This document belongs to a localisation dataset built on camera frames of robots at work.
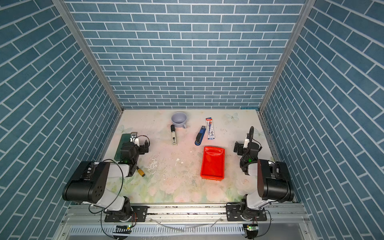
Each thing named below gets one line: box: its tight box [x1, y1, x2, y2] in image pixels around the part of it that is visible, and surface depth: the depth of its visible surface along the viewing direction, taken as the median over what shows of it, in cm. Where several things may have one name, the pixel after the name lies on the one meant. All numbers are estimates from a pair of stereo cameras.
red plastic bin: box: [200, 146, 226, 181], surface depth 91 cm
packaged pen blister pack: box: [205, 117, 215, 140], surface depth 110 cm
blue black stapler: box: [194, 125, 206, 146], surface depth 102 cm
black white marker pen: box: [170, 124, 177, 146], surface depth 104 cm
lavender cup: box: [171, 112, 188, 129], surface depth 110 cm
